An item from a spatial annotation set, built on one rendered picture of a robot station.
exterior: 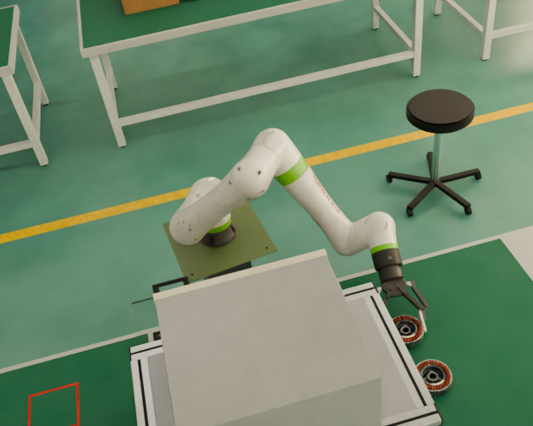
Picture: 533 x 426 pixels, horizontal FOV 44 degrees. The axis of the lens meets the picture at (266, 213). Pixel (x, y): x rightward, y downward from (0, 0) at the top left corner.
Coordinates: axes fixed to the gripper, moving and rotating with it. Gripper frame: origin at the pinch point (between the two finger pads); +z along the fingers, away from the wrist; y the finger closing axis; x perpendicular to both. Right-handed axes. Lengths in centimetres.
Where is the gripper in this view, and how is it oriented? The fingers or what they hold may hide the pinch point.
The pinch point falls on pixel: (405, 330)
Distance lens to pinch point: 216.5
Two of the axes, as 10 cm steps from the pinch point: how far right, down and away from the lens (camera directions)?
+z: 1.9, 9.3, -3.1
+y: -9.8, 1.9, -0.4
